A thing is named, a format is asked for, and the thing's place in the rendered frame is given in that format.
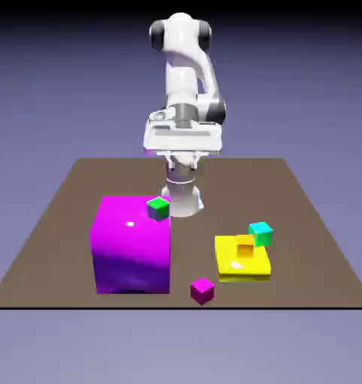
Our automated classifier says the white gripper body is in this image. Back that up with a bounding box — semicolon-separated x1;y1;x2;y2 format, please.
142;118;224;158

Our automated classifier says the small green cube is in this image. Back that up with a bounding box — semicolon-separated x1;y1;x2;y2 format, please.
146;196;171;223

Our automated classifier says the small cyan cube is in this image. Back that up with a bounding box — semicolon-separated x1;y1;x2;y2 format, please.
248;221;274;248

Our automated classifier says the small yellow cube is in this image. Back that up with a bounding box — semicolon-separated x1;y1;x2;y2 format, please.
236;234;256;260

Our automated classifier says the small magenta cube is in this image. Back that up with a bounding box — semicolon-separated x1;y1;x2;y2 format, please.
190;276;215;306

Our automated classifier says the large magenta box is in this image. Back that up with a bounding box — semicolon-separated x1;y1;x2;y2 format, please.
89;194;172;296

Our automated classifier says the large yellow box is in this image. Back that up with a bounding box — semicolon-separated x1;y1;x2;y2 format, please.
214;235;272;284

